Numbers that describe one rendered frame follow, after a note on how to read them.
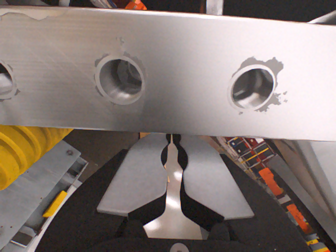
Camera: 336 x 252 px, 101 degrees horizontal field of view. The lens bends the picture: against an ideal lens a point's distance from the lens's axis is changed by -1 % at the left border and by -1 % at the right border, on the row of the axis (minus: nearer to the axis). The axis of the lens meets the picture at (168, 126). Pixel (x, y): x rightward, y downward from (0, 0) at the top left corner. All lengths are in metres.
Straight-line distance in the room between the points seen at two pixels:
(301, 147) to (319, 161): 0.05
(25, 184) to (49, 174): 0.05
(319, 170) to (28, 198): 0.62
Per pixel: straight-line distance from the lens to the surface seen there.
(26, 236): 0.52
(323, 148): 0.36
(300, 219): 5.79
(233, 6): 0.56
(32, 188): 0.50
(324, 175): 0.42
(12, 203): 0.49
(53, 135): 0.20
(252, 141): 5.34
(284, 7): 0.32
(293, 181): 2.52
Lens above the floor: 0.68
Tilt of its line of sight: 19 degrees down
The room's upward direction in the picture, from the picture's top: 52 degrees clockwise
